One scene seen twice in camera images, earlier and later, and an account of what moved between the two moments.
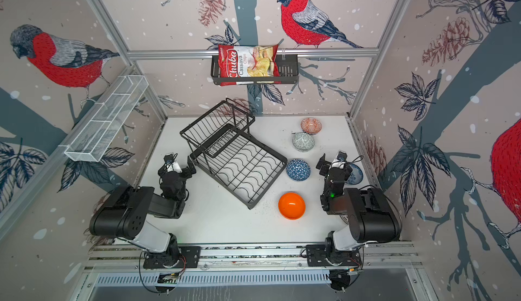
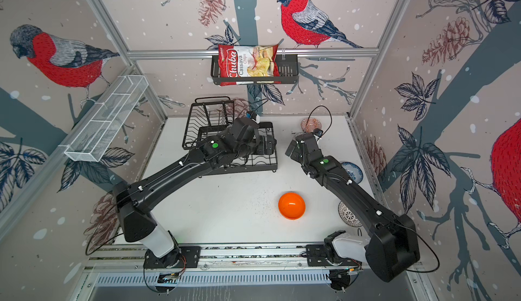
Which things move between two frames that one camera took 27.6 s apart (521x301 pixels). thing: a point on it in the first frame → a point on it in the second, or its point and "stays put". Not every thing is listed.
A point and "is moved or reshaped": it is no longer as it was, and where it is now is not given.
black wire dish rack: x=222 y=147 is moved or reshaped
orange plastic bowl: x=292 y=206 stays put
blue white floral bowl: x=356 y=175 stays put
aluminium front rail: x=376 y=259 stays put
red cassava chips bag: x=235 y=61 stays put
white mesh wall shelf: x=98 y=130 stays put
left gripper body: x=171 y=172 → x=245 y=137
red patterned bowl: x=311 y=125 stays put
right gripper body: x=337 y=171 → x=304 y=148
